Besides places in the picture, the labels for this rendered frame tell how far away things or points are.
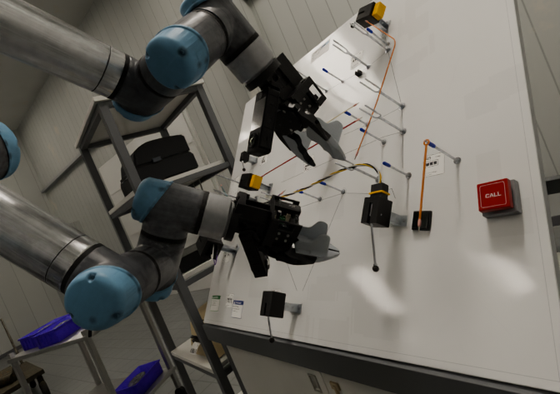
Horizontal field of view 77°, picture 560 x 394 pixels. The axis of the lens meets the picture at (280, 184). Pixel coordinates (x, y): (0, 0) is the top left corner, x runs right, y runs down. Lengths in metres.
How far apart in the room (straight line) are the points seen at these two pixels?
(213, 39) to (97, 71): 0.17
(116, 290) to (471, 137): 0.66
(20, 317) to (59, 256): 10.07
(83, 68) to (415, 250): 0.66
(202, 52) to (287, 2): 3.75
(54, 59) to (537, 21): 3.28
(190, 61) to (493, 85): 0.58
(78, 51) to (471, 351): 0.74
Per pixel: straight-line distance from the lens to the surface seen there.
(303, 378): 1.16
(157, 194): 0.58
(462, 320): 0.71
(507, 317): 0.68
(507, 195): 0.67
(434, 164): 0.81
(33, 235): 0.54
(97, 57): 0.59
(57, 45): 0.58
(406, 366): 0.77
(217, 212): 0.58
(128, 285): 0.49
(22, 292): 10.61
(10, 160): 0.81
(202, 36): 0.53
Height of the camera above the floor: 1.28
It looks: 1 degrees down
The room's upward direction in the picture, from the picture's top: 23 degrees counter-clockwise
